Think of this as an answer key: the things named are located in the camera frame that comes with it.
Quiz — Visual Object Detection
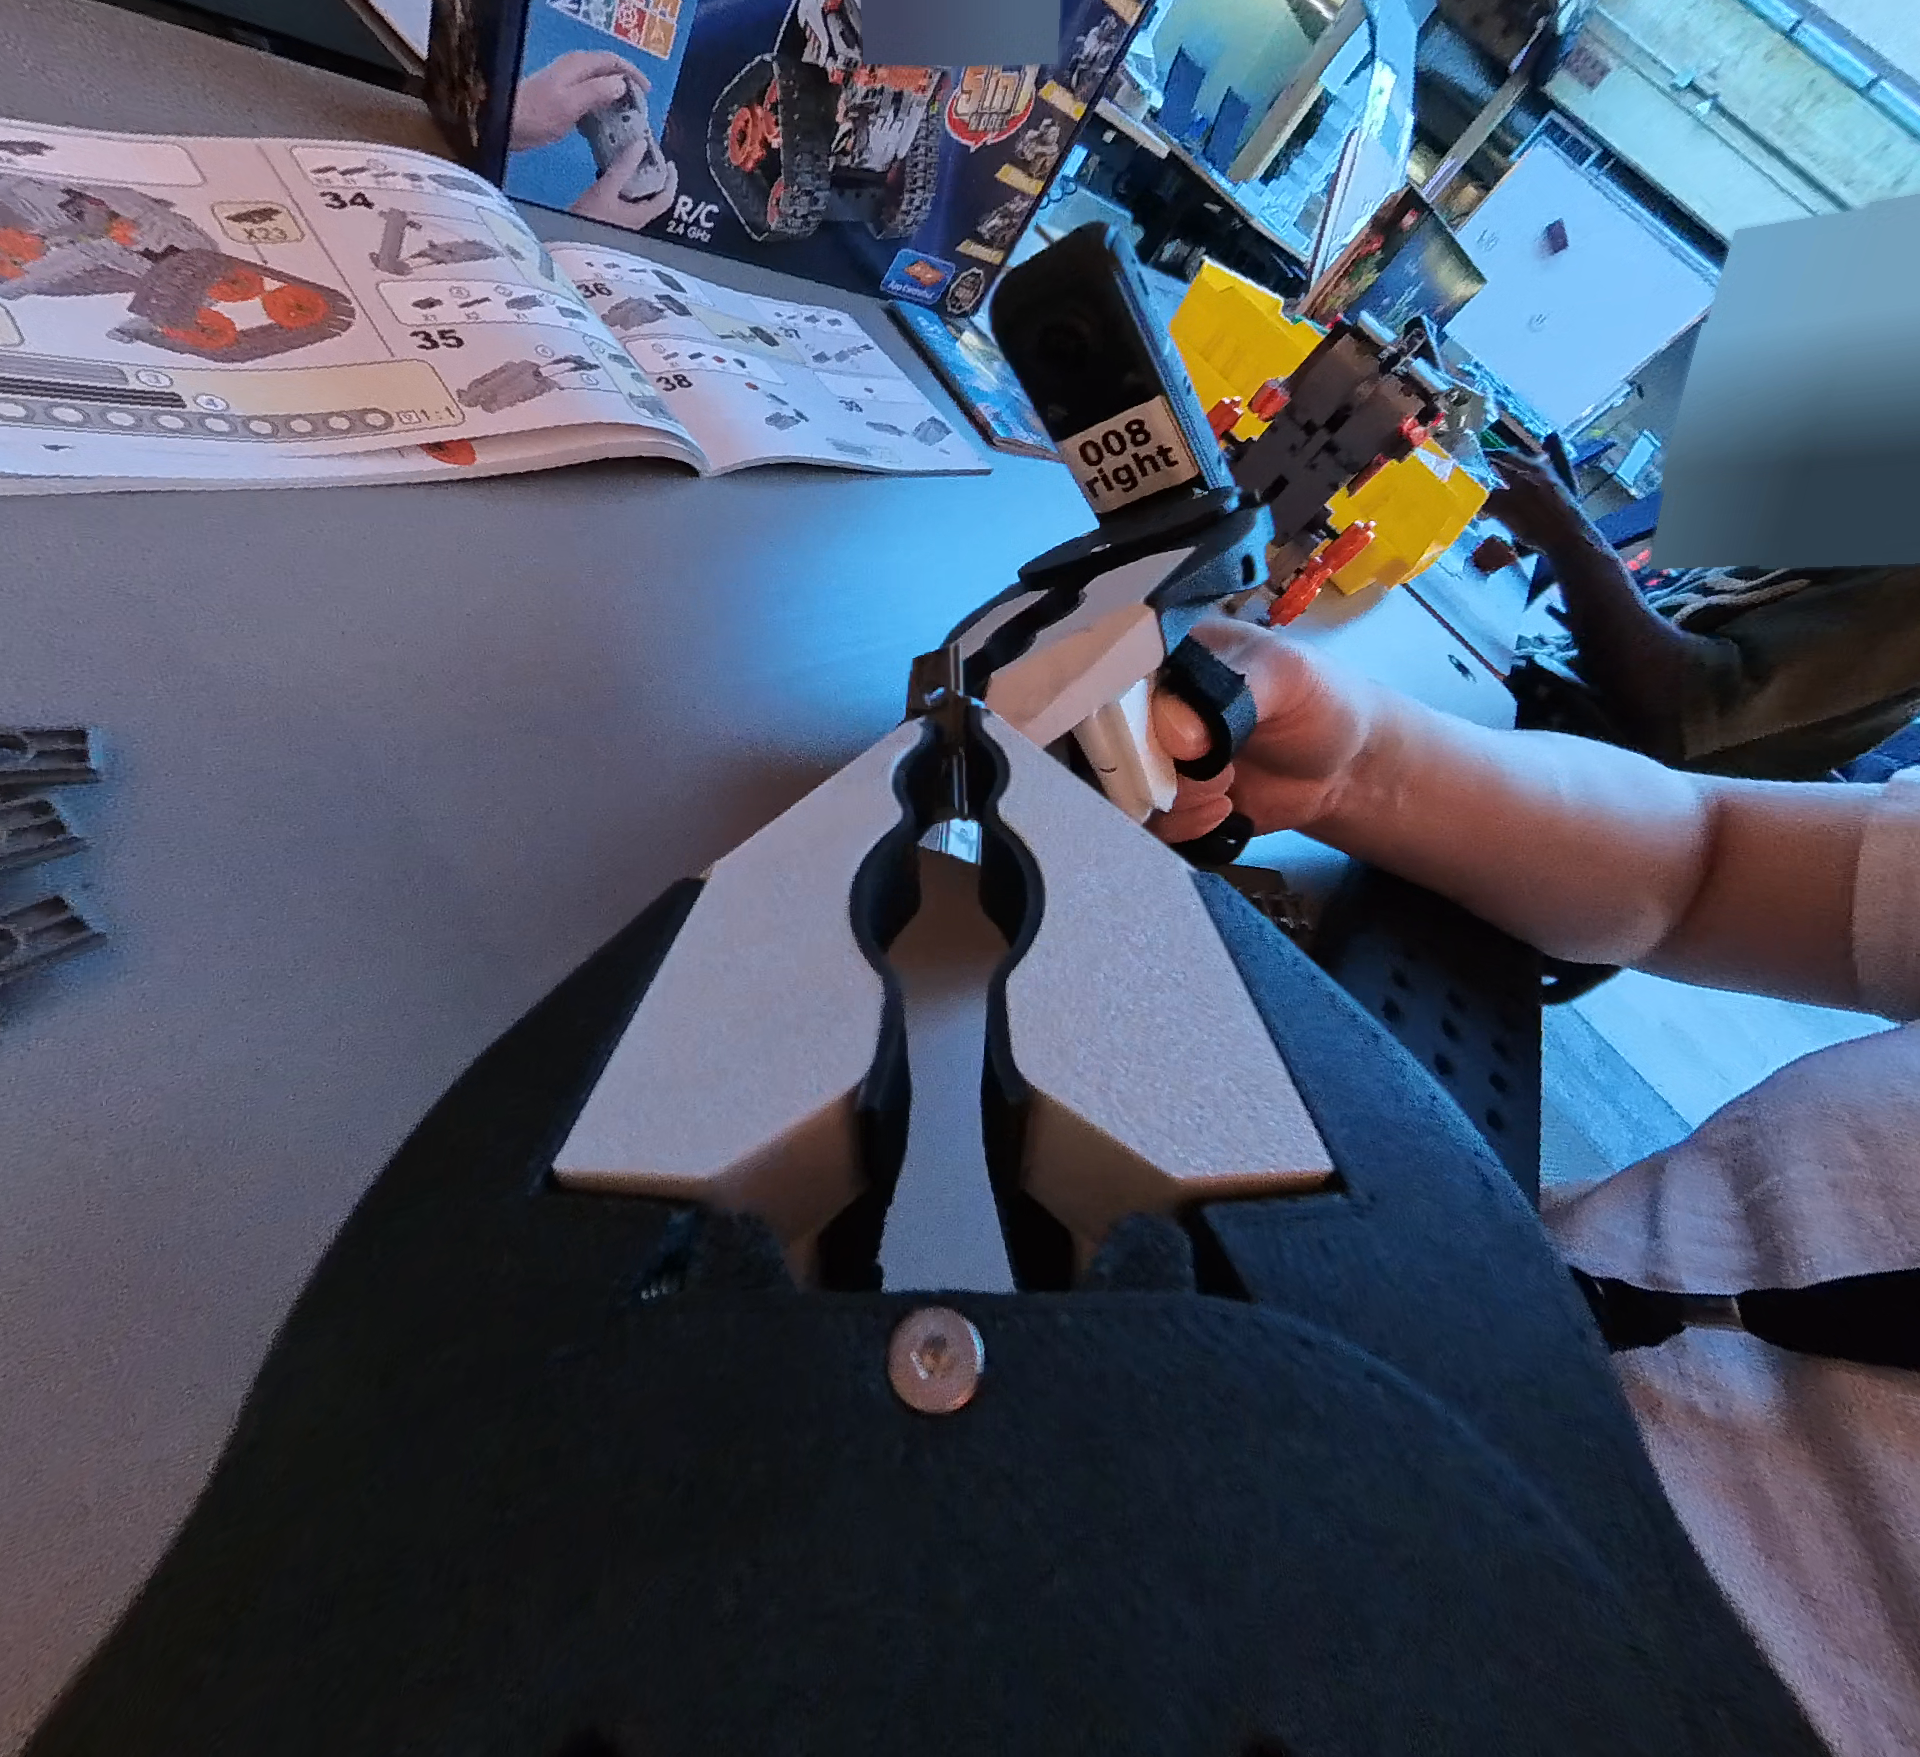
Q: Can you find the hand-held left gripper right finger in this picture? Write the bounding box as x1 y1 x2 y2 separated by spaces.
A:
960 708 1339 1289

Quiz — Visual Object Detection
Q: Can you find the person's right hand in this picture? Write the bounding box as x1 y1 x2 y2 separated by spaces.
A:
1140 619 1399 849

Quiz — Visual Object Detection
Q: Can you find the yellow plastic bin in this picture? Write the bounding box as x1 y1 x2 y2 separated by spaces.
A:
1168 257 1492 596

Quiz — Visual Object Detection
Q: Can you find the blue robot kit box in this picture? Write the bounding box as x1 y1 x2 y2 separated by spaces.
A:
421 0 1201 294

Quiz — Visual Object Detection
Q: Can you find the dark printed toy box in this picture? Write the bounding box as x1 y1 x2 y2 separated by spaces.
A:
1304 184 1492 340

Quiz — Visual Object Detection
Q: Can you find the flat blue printed box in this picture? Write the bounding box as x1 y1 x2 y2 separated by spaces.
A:
881 294 1067 459

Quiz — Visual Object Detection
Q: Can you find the grey desk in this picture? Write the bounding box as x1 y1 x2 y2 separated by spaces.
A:
0 0 1536 1757

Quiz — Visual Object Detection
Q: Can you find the person's pale shirt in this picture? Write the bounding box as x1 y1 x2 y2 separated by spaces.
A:
1546 765 1920 1757

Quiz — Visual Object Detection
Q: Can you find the white board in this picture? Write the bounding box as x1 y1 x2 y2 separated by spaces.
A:
1446 117 1723 430

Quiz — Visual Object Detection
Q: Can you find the open instruction booklet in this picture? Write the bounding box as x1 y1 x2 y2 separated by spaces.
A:
0 117 996 498

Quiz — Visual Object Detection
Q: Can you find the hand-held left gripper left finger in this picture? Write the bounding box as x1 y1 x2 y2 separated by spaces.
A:
552 712 954 1289

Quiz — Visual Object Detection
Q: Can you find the grey orange toy robot model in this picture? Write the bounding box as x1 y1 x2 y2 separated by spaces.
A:
1201 318 1481 632

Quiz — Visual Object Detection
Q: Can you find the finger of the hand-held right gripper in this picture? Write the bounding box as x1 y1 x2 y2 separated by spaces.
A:
978 579 1175 753
912 579 1104 712

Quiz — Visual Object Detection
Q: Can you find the black perforated chair back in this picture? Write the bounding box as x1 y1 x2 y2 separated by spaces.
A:
1243 861 1546 1197

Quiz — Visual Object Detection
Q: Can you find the black lanyard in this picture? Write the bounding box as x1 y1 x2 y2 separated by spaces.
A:
1578 1270 1920 1372

